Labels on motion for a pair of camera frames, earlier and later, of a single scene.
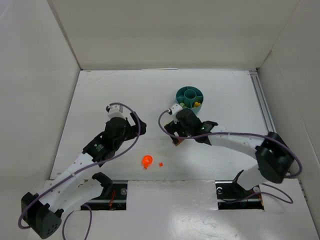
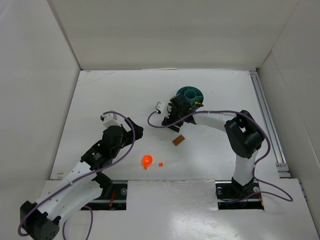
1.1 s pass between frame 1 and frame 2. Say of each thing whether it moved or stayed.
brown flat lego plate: stayed
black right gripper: moved
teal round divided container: stayed
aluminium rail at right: stayed
